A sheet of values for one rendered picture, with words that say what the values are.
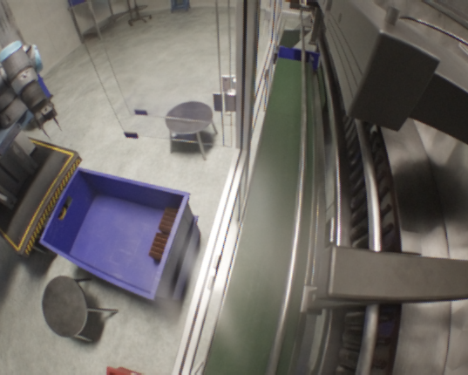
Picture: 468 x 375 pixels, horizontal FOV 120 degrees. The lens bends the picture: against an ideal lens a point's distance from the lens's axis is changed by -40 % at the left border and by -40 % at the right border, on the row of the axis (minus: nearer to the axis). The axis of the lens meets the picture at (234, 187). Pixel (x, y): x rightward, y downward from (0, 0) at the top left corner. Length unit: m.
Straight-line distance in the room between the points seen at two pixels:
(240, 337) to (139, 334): 0.85
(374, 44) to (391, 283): 0.19
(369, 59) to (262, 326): 0.43
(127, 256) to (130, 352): 0.53
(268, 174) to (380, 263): 0.44
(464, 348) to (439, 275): 0.29
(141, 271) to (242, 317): 0.64
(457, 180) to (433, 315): 0.26
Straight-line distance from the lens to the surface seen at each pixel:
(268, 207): 0.51
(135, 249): 1.03
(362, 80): 0.23
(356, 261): 0.15
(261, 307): 0.45
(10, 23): 1.20
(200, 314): 0.54
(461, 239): 0.49
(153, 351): 1.23
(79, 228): 1.23
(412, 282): 0.18
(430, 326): 0.45
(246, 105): 0.59
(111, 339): 1.32
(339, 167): 0.35
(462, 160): 0.52
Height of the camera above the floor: 1.13
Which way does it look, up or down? 59 degrees down
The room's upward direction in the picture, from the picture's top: 1 degrees counter-clockwise
